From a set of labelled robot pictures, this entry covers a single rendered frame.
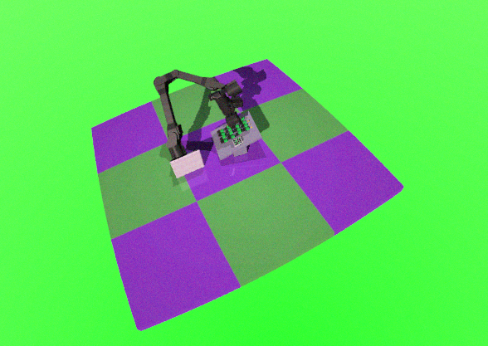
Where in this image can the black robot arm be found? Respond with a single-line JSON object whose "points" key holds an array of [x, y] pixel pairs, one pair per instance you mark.
{"points": [[174, 130]]}

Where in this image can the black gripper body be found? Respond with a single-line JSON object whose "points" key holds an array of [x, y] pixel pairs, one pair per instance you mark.
{"points": [[232, 118]]}

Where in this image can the pale lilac switch panel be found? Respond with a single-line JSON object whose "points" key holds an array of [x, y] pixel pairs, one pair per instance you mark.
{"points": [[235, 139]]}

